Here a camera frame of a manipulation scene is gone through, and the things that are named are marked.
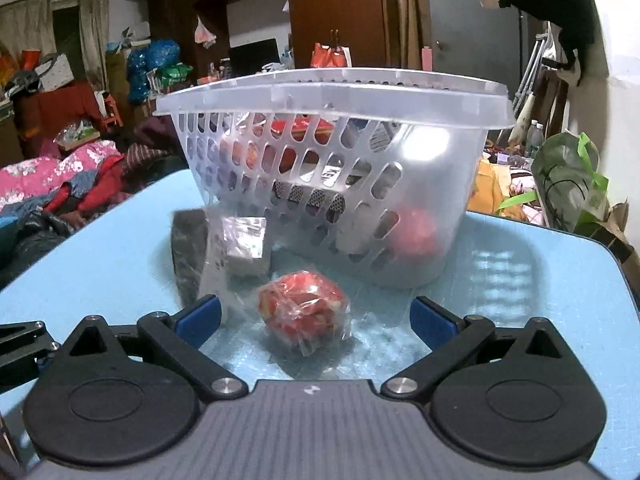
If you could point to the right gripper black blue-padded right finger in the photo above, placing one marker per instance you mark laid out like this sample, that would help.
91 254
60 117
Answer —
456 343

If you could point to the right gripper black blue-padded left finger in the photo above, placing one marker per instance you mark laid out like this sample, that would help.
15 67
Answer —
158 358

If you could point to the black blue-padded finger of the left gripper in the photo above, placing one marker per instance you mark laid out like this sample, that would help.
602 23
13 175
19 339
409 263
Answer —
25 351

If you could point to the white wrapped small box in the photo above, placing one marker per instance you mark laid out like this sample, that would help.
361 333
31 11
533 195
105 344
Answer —
247 245

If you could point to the red wrapped candy pack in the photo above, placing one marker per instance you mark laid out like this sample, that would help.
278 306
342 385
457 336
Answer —
305 311

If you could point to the pink floral bedding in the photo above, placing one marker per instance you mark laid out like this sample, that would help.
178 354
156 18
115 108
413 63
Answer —
41 175

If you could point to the clear plastic perforated basket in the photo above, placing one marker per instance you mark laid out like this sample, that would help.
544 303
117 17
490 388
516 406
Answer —
365 170

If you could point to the green white plastic bag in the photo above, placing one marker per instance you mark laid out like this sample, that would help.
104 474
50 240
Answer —
571 190

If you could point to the metal crutches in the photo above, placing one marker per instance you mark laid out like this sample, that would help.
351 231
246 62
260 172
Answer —
525 88

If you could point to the grey metal door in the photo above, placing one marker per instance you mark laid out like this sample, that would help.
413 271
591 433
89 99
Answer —
470 40

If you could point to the red white hanging bag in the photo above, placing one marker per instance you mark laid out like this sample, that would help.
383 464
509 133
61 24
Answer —
332 55

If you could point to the dark red wooden wardrobe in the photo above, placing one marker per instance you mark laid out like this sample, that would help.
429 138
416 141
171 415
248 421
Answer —
201 28

